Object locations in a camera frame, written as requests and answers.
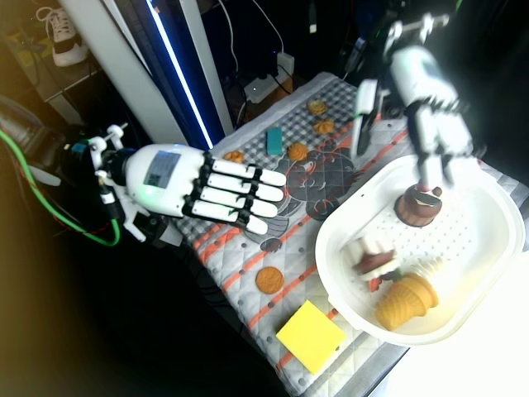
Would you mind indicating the white chocolate-drip fruit cake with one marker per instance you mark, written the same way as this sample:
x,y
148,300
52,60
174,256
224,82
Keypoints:
x,y
374,260

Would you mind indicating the chocolate dome cake with cherry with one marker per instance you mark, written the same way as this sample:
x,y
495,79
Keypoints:
x,y
417,211

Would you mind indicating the toy ice cream cone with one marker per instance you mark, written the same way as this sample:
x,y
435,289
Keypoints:
x,y
407,299

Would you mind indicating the white perforated plastic tray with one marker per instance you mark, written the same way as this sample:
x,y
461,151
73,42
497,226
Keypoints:
x,y
467,248

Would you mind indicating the orange swirl cookie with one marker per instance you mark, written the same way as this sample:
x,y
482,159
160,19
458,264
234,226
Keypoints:
x,y
324,126
234,156
317,107
297,151

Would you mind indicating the teal rectangular block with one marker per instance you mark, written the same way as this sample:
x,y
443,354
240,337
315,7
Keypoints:
x,y
274,141

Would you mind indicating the grey shelf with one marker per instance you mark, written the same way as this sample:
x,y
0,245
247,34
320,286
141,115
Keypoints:
x,y
70,89

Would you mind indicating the white power strip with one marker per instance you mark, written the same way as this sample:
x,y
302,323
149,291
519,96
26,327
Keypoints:
x,y
262,89

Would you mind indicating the round brown biscuit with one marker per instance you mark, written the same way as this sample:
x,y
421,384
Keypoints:
x,y
269,280

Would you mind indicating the grey quilt with bear print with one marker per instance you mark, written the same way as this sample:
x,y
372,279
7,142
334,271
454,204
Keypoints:
x,y
289,256

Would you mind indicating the white plug adapter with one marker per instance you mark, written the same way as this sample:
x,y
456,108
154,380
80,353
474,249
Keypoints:
x,y
285,63

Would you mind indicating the white and black sneaker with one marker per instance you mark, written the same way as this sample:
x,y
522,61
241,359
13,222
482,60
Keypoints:
x,y
64,39

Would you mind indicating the yellow square block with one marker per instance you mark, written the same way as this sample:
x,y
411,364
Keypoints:
x,y
311,337

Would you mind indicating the white post with blue light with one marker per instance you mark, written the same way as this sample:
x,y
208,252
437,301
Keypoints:
x,y
124,62

